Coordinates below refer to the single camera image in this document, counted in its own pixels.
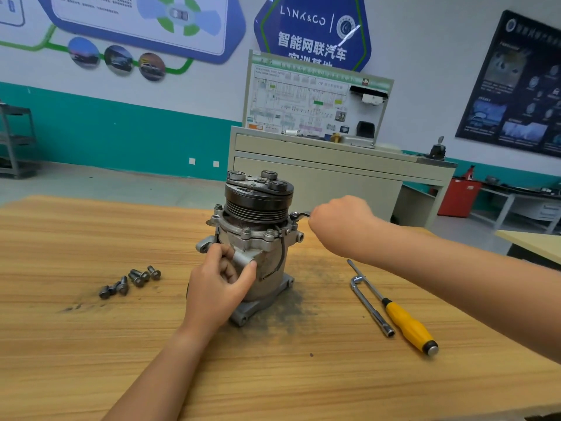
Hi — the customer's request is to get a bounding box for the blue hexagon wall sign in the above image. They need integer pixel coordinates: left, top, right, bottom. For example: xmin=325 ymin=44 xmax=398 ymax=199
xmin=254 ymin=0 xmax=373 ymax=74

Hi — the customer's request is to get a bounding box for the small black device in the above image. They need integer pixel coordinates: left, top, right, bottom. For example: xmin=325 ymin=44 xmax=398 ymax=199
xmin=428 ymin=136 xmax=449 ymax=160

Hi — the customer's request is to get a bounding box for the person's right forearm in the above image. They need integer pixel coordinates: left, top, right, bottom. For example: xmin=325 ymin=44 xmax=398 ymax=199
xmin=370 ymin=216 xmax=561 ymax=365

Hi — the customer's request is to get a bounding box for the round photo wall decal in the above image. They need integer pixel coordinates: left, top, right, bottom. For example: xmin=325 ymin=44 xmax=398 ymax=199
xmin=67 ymin=36 xmax=102 ymax=70
xmin=137 ymin=51 xmax=168 ymax=83
xmin=103 ymin=44 xmax=135 ymax=76

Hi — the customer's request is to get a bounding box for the person's right hand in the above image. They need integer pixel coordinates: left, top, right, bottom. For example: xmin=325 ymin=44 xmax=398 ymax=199
xmin=307 ymin=194 xmax=389 ymax=261

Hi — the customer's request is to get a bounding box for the dark wall poster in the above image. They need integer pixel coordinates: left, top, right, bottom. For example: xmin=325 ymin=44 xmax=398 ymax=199
xmin=456 ymin=9 xmax=561 ymax=158

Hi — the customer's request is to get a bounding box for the person's left forearm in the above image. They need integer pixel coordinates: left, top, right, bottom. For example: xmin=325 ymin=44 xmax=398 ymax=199
xmin=103 ymin=324 xmax=217 ymax=421

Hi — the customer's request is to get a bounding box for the blue rounded infographic panel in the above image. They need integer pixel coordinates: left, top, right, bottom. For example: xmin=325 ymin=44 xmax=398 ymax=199
xmin=33 ymin=0 xmax=248 ymax=65

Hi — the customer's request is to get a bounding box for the grey metal compressor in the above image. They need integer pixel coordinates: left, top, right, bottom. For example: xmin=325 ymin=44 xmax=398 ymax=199
xmin=186 ymin=170 xmax=307 ymax=328

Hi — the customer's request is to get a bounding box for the wooden side table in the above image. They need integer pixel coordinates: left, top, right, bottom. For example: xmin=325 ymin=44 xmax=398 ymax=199
xmin=495 ymin=229 xmax=561 ymax=270

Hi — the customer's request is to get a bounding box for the red cabinet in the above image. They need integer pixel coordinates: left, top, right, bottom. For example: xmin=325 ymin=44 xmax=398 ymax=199
xmin=438 ymin=173 xmax=484 ymax=218

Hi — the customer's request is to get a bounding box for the yellow handled screwdriver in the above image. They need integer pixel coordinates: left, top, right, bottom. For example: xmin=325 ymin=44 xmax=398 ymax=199
xmin=347 ymin=258 xmax=441 ymax=357

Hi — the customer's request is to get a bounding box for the grey metal shelf cart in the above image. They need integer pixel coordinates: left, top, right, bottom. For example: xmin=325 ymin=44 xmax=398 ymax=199
xmin=0 ymin=101 xmax=41 ymax=181

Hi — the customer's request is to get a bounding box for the person's left hand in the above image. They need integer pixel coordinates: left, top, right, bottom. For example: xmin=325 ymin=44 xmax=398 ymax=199
xmin=181 ymin=243 xmax=259 ymax=340

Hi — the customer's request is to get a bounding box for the beige workbench cabinet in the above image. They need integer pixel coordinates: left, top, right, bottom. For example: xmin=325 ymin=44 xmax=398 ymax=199
xmin=227 ymin=126 xmax=459 ymax=230

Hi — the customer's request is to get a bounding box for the silver L-shaped socket wrench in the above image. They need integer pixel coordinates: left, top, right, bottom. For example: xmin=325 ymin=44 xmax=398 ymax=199
xmin=349 ymin=276 xmax=397 ymax=339

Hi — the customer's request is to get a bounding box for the white wiring display board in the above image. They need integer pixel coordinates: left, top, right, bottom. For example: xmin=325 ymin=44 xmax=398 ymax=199
xmin=243 ymin=50 xmax=396 ymax=147

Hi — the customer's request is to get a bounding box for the white infographic wall panel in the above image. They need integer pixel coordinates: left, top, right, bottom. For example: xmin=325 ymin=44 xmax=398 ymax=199
xmin=0 ymin=0 xmax=26 ymax=29

